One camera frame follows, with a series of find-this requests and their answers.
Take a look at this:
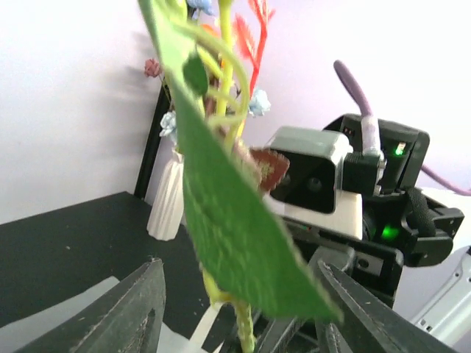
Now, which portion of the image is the blue and pink flower arrangement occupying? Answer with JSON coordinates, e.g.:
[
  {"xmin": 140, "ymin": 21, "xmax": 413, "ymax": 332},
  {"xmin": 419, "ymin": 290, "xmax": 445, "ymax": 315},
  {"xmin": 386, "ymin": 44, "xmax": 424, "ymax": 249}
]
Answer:
[{"xmin": 143, "ymin": 0, "xmax": 273, "ymax": 154}]

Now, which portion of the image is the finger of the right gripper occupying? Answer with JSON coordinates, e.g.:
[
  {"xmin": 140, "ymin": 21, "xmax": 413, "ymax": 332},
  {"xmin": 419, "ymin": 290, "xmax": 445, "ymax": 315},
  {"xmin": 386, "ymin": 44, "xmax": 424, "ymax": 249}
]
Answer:
[{"xmin": 255, "ymin": 318, "xmax": 305, "ymax": 353}]

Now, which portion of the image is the cream printed ribbon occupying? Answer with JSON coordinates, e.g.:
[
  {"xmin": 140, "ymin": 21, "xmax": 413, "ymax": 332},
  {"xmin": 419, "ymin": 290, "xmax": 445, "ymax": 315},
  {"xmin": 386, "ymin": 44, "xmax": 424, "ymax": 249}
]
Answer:
[{"xmin": 189, "ymin": 304, "xmax": 222, "ymax": 348}]

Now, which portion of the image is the cream rosebud flower stem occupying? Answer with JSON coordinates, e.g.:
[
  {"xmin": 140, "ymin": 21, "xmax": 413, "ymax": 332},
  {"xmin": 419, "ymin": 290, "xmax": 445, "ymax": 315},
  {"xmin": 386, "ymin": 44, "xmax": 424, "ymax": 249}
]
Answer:
[{"xmin": 139, "ymin": 1, "xmax": 343, "ymax": 352}]

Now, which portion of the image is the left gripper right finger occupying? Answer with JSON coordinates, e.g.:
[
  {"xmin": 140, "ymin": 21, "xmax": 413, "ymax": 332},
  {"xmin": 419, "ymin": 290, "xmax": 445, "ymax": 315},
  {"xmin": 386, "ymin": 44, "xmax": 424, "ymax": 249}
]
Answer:
[{"xmin": 316, "ymin": 260, "xmax": 454, "ymax": 353}]

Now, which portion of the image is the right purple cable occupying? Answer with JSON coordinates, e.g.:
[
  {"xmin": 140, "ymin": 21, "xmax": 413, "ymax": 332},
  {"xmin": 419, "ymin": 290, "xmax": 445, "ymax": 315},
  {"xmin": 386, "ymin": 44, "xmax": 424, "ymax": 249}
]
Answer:
[{"xmin": 333, "ymin": 59, "xmax": 471, "ymax": 196}]

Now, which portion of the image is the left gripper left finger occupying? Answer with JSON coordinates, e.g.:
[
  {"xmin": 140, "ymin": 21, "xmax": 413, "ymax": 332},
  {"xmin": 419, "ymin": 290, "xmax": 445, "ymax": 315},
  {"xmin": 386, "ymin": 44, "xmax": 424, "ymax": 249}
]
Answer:
[{"xmin": 17, "ymin": 259, "xmax": 166, "ymax": 353}]

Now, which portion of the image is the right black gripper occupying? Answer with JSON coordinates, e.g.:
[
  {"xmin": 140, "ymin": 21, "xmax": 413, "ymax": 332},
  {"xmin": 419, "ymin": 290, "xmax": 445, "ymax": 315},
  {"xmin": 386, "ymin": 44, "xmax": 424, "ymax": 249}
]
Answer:
[{"xmin": 284, "ymin": 114, "xmax": 464, "ymax": 305}]

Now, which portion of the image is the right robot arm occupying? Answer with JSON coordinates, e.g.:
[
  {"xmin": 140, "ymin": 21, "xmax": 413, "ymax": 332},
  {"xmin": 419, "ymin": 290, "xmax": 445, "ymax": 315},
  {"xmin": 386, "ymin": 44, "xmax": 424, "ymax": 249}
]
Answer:
[{"xmin": 269, "ymin": 114, "xmax": 470, "ymax": 352}]

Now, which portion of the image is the white flower bouquet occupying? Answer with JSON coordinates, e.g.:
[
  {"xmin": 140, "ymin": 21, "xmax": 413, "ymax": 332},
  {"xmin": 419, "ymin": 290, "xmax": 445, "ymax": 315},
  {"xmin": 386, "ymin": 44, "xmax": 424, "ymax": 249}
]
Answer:
[{"xmin": 0, "ymin": 275, "xmax": 207, "ymax": 353}]

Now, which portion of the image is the white ribbed vase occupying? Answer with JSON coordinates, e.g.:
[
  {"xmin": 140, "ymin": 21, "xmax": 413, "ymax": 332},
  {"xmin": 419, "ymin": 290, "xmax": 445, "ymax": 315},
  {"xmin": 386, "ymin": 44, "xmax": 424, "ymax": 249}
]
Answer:
[{"xmin": 146, "ymin": 149, "xmax": 184, "ymax": 241}]

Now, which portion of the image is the right black frame post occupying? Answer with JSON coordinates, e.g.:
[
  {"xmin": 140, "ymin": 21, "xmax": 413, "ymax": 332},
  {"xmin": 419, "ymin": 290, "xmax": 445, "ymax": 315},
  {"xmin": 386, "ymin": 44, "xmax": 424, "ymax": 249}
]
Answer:
[{"xmin": 134, "ymin": 83, "xmax": 171, "ymax": 199}]

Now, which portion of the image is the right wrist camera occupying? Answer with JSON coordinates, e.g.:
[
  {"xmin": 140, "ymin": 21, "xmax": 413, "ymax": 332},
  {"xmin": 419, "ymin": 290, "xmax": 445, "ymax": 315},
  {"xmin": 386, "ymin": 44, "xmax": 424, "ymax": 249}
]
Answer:
[{"xmin": 269, "ymin": 126, "xmax": 363, "ymax": 240}]

